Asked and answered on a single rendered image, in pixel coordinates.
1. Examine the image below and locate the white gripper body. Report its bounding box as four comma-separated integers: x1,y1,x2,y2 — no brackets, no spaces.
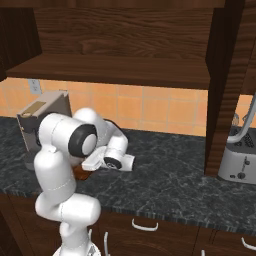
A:
81,146,106,172

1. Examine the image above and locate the white curved drawer handle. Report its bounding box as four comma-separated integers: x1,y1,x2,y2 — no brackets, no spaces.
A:
131,218,160,233
240,236,256,251

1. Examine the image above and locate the white wall power outlet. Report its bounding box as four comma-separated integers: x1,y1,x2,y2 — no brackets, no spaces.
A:
27,79,42,96

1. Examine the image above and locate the silver toaster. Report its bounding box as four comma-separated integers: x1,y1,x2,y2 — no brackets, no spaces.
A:
217,125,256,185

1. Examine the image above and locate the brown tray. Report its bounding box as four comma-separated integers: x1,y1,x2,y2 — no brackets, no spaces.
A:
72,165,92,181

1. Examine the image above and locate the dark wood base cabinet door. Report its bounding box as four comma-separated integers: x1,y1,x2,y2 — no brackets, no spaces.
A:
0,193,64,256

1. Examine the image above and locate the dark wood drawer front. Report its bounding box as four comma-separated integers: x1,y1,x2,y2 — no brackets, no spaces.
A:
96,209,202,256
194,226,256,256

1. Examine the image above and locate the grey kitchen tool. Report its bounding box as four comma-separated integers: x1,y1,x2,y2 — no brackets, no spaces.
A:
243,111,255,125

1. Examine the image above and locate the dark wood wall cabinet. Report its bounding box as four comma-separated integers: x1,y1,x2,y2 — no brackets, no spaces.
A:
5,0,228,91

